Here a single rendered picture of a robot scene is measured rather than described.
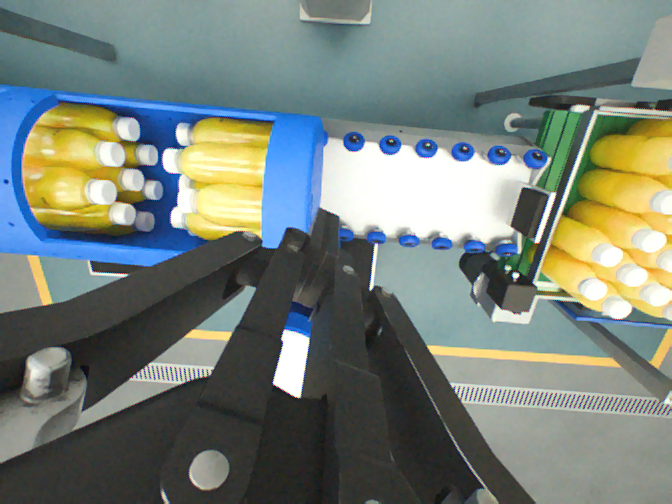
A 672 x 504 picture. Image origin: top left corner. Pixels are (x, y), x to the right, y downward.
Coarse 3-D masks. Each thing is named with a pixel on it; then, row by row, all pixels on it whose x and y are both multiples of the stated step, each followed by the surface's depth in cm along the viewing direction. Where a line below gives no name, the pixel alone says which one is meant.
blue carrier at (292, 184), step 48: (0, 96) 48; (48, 96) 49; (96, 96) 51; (0, 144) 44; (144, 144) 68; (288, 144) 46; (0, 192) 45; (288, 192) 44; (0, 240) 50; (48, 240) 50; (96, 240) 66; (144, 240) 68; (192, 240) 68
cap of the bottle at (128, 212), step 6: (120, 204) 59; (126, 204) 59; (114, 210) 58; (120, 210) 58; (126, 210) 59; (132, 210) 60; (114, 216) 58; (120, 216) 58; (126, 216) 59; (132, 216) 60; (120, 222) 58; (126, 222) 59; (132, 222) 61
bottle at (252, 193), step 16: (192, 192) 51; (208, 192) 50; (224, 192) 50; (240, 192) 50; (256, 192) 51; (192, 208) 51; (208, 208) 50; (224, 208) 50; (240, 208) 50; (256, 208) 50; (224, 224) 52; (240, 224) 52; (256, 224) 52
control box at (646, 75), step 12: (660, 24) 54; (660, 36) 54; (648, 48) 56; (660, 48) 53; (648, 60) 55; (660, 60) 53; (636, 72) 57; (648, 72) 55; (660, 72) 53; (636, 84) 57; (648, 84) 55; (660, 84) 55
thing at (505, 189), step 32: (352, 128) 73; (384, 128) 75; (416, 128) 76; (352, 160) 72; (384, 160) 72; (416, 160) 71; (448, 160) 71; (480, 160) 71; (512, 160) 71; (352, 192) 74; (384, 192) 74; (416, 192) 74; (448, 192) 74; (480, 192) 74; (512, 192) 73; (352, 224) 77; (384, 224) 77; (416, 224) 77; (448, 224) 77; (480, 224) 76
